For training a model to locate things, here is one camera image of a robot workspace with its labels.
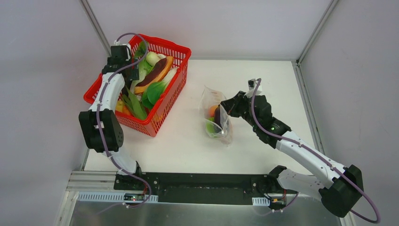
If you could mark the red plastic basket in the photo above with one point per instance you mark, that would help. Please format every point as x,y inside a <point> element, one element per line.
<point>155,117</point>

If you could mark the clear dotted zip top bag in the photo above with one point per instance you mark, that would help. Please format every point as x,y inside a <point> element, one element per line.
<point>209,98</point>

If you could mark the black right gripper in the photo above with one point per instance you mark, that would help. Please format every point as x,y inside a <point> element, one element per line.
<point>236,106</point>

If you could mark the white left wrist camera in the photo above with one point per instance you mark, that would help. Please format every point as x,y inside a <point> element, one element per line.
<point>125,45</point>

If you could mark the purple eggplant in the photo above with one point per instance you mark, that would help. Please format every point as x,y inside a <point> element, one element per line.
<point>217,117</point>

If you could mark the aluminium frame rail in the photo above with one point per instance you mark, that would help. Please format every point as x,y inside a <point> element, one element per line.
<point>91,181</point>

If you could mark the orange tangerine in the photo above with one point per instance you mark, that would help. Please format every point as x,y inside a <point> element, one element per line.
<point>211,111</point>

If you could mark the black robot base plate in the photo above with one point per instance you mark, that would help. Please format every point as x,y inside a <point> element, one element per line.
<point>224,189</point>

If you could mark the yellow lemon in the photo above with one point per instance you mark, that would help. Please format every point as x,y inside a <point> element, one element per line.
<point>119,106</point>

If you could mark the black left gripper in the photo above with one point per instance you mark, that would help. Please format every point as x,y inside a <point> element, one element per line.
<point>131,74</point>

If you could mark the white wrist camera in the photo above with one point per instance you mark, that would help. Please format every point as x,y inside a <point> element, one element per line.
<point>254,87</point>
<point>125,45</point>

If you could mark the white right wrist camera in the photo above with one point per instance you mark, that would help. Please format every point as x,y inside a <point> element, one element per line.
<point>254,87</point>

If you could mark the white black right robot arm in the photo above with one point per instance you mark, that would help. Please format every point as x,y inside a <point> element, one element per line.
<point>338,187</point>

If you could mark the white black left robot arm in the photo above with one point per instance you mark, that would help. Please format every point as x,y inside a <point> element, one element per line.
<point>101,129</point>

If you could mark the green round vegetable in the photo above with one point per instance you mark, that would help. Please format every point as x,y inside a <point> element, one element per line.
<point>211,127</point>

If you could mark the green leafy lettuce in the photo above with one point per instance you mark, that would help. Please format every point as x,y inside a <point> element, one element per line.
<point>143,67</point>

